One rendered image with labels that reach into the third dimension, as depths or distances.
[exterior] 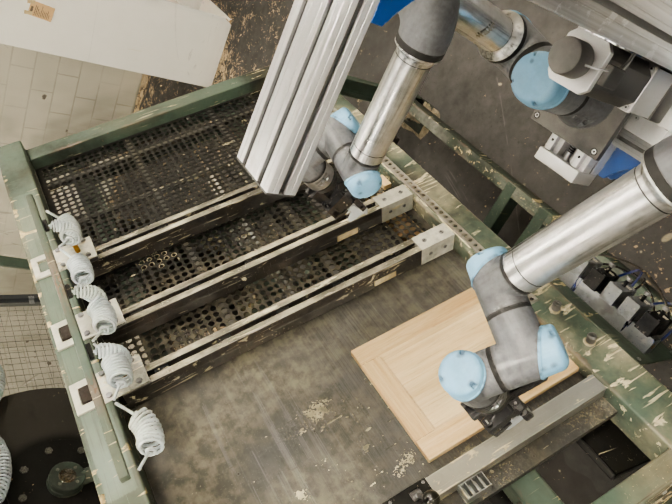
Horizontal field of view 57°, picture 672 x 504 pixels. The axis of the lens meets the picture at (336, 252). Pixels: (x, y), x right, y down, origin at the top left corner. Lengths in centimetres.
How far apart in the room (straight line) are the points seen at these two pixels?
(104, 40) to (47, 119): 194
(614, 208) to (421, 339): 98
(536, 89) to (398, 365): 79
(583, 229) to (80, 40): 439
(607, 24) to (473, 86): 236
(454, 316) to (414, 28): 94
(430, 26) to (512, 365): 58
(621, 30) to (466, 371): 52
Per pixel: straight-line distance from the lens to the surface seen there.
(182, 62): 523
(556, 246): 93
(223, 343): 175
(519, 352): 99
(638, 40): 94
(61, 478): 217
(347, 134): 138
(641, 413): 172
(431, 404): 166
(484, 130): 311
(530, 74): 145
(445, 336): 178
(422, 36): 114
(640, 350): 187
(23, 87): 659
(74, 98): 671
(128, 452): 162
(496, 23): 143
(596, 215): 90
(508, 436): 161
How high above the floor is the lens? 244
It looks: 40 degrees down
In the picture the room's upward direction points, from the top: 88 degrees counter-clockwise
